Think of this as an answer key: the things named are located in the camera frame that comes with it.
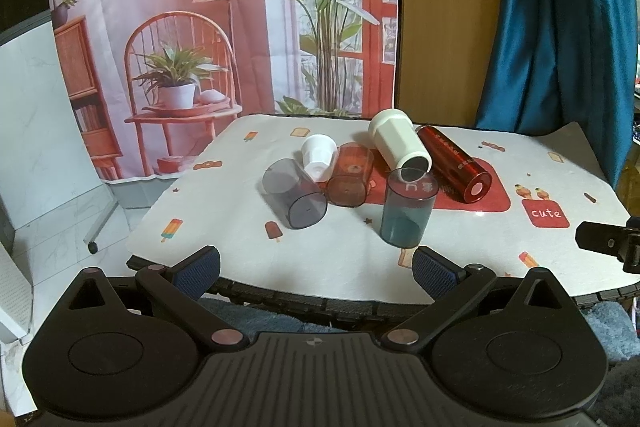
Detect teal transparent cup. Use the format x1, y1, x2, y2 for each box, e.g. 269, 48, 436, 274
378, 167, 440, 250

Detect large white cup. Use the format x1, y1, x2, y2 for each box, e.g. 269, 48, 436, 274
368, 108, 433, 173

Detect wheeled stand leg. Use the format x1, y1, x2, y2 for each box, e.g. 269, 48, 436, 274
84, 199, 121, 254

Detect red metallic cup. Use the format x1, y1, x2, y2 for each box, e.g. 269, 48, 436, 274
416, 125, 494, 204

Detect grey transparent cup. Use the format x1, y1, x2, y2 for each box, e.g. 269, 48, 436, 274
262, 158, 329, 231

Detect small white cup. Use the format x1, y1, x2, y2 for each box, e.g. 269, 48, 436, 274
301, 134, 340, 183

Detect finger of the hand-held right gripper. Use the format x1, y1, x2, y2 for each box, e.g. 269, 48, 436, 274
575, 215, 640, 276

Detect white marble board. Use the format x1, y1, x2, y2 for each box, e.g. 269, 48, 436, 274
0, 9, 121, 233

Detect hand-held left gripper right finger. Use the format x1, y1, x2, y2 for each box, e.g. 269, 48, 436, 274
382, 246, 569, 353

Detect blue curtain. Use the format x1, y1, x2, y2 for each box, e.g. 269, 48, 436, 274
474, 0, 640, 188

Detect brown transparent cup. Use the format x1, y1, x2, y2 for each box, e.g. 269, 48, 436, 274
326, 144, 375, 208

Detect wooden panel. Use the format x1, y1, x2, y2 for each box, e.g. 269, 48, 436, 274
394, 0, 512, 128

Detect white printed table mat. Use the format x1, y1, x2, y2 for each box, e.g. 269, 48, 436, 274
125, 113, 632, 304

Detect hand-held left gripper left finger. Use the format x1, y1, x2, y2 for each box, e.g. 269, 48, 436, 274
66, 246, 250, 351

